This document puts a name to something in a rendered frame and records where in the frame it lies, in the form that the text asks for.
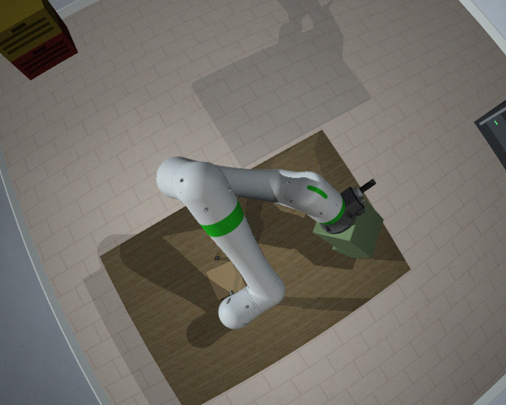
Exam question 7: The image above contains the tan flat mat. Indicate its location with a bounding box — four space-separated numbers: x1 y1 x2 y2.
206 261 246 300

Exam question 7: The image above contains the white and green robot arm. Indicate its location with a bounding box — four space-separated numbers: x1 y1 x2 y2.
157 157 376 329

